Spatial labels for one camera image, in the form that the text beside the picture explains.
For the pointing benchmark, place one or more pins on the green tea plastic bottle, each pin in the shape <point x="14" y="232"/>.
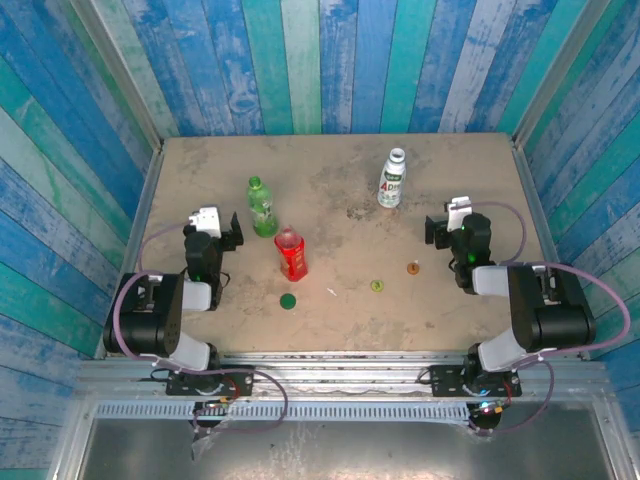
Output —
<point x="262" y="210"/>

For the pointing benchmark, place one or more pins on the orange bottle cap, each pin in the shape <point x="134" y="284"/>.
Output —
<point x="413" y="269"/>

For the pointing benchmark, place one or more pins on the white plastic bottle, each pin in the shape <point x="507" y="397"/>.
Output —
<point x="392" y="182"/>

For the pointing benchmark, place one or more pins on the red label plastic bottle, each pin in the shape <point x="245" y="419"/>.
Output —
<point x="291" y="257"/>

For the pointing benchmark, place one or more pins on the light green bottle cap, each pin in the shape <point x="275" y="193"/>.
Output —
<point x="377" y="285"/>

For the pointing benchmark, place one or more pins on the dark green bottle cap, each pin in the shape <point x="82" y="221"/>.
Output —
<point x="288" y="301"/>

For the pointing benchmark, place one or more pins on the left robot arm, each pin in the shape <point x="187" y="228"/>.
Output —
<point x="145" y="325"/>

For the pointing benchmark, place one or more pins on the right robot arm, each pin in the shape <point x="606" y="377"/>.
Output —
<point x="555" y="320"/>

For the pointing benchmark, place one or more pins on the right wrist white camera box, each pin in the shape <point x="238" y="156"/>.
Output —
<point x="457" y="212"/>

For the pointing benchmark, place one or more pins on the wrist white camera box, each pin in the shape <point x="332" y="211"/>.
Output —
<point x="457" y="212"/>
<point x="205" y="222"/>

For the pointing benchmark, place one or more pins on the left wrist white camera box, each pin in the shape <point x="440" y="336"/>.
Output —
<point x="205" y="222"/>

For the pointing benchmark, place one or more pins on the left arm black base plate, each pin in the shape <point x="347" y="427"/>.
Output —
<point x="235" y="382"/>

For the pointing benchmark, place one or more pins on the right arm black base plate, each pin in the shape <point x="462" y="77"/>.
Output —
<point x="445" y="382"/>

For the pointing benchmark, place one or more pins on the aluminium mounting rail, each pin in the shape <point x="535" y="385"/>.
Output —
<point x="340" y="372"/>

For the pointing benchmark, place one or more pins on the aluminium corner post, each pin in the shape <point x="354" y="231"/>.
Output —
<point x="120" y="75"/>
<point x="565" y="70"/>

